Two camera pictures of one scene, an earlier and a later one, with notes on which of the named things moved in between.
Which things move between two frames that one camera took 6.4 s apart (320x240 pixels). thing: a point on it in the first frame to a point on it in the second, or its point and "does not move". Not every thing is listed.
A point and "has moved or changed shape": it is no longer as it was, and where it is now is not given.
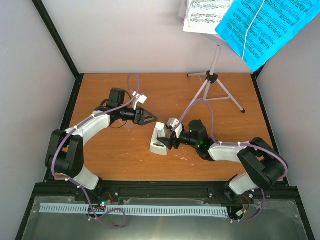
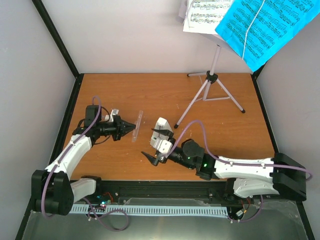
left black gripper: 139,119 to 122,127
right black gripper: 169,142 to 154,161
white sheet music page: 203,16 does not move
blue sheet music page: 278,22 does not move
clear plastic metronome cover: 129,124 has moved or changed shape
